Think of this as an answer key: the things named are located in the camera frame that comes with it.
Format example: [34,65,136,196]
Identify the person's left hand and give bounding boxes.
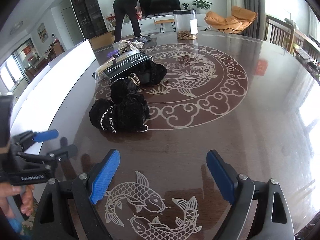
[0,182,35,219]

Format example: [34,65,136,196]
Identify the red flowers in vase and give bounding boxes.
[106,13,116,29]

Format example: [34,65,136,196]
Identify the black printed carton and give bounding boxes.
[103,53,152,81]

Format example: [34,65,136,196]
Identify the small potted plant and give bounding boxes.
[182,3,189,10]

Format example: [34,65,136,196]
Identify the clear jar with black lid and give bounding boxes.
[173,10,198,40]

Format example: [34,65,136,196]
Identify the orange lounge chair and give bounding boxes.
[204,6,258,34]

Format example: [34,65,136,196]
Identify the dark glass display cabinet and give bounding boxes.
[71,0,107,39]

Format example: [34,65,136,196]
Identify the cluttered side table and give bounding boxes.
[292,27,320,81]

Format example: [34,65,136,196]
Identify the wooden dining chair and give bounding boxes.
[264,15,295,53]

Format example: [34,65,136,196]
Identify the white tv cabinet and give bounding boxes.
[105,10,209,37]

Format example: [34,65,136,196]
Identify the silver glitter bow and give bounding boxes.
[118,40,144,54]

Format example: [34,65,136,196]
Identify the white storage box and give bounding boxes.
[7,39,97,156]

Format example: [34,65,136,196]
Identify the green potted plant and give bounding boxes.
[192,0,212,10]

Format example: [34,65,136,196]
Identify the wooden bench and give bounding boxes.
[154,19,176,33]

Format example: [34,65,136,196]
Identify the black flat screen television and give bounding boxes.
[139,0,181,16]

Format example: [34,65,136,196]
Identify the person in black clothes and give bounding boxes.
[113,0,141,42]

